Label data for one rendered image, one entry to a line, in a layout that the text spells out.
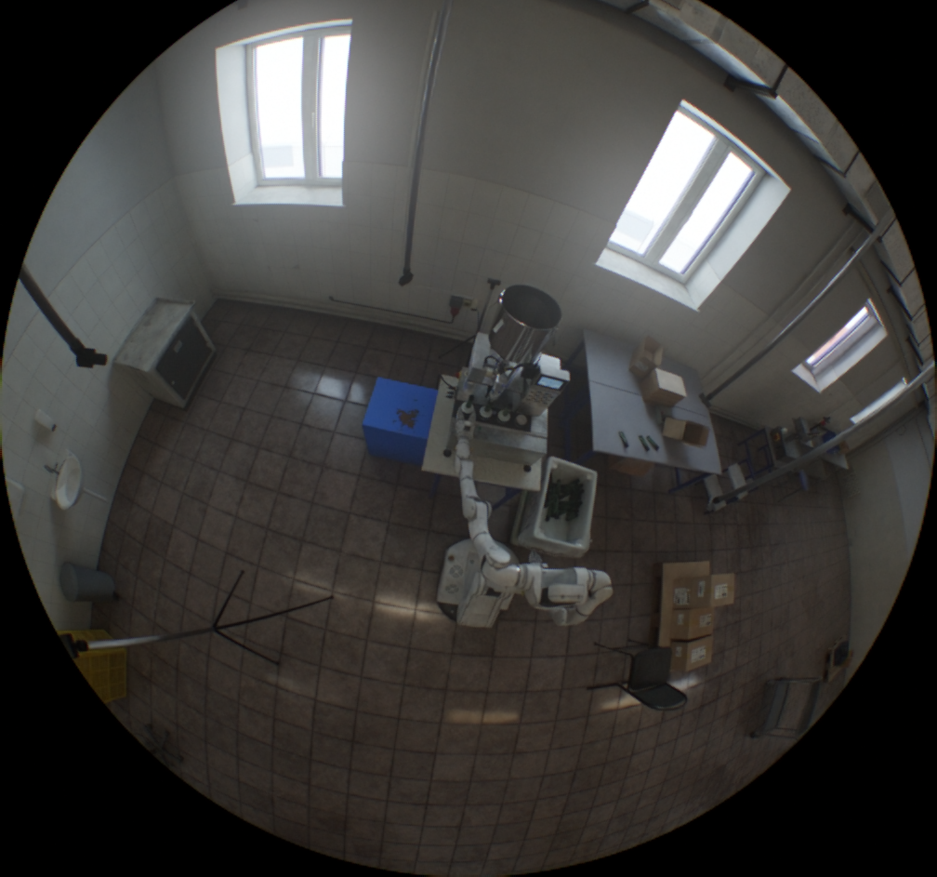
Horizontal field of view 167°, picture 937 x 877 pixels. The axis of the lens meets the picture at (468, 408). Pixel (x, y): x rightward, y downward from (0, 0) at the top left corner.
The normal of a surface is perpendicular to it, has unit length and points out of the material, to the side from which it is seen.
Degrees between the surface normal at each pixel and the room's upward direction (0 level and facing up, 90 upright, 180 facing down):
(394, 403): 0
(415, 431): 0
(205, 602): 0
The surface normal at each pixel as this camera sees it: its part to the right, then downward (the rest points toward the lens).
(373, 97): -0.13, 0.85
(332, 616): 0.19, -0.48
